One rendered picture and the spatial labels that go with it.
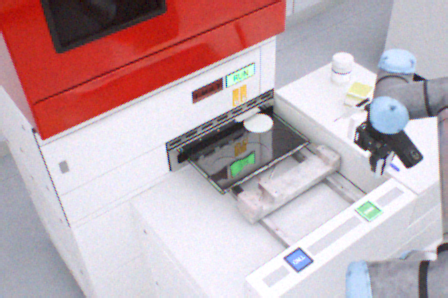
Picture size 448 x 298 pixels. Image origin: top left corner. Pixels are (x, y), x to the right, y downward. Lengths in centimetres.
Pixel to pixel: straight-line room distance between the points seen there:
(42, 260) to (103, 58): 157
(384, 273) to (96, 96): 83
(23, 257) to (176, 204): 125
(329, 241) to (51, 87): 80
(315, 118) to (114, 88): 70
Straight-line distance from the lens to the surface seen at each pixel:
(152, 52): 141
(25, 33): 124
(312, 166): 172
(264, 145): 176
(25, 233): 288
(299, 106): 181
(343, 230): 147
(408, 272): 93
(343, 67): 187
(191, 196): 172
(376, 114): 109
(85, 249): 180
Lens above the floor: 210
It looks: 43 degrees down
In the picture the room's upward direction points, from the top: 3 degrees counter-clockwise
